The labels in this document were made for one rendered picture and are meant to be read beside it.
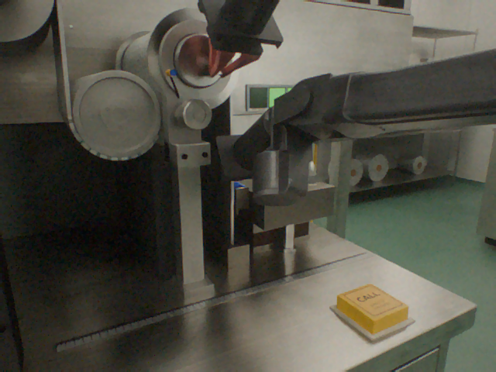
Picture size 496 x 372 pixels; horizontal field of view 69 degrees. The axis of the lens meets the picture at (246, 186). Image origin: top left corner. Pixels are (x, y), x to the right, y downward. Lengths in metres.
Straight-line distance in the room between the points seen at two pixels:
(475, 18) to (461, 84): 5.20
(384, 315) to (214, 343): 0.23
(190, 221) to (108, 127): 0.18
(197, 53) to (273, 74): 0.50
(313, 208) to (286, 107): 0.30
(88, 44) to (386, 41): 0.89
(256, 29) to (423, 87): 0.21
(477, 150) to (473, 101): 5.07
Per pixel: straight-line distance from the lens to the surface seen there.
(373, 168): 4.22
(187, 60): 0.55
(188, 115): 0.48
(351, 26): 1.22
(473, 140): 5.42
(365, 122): 0.39
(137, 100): 0.56
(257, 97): 1.00
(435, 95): 0.35
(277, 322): 0.54
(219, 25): 0.46
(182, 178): 0.54
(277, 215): 0.64
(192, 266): 0.59
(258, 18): 0.46
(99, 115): 0.55
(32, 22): 0.55
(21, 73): 0.87
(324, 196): 0.70
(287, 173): 0.43
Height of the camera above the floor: 1.21
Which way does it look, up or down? 15 degrees down
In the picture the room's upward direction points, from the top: straight up
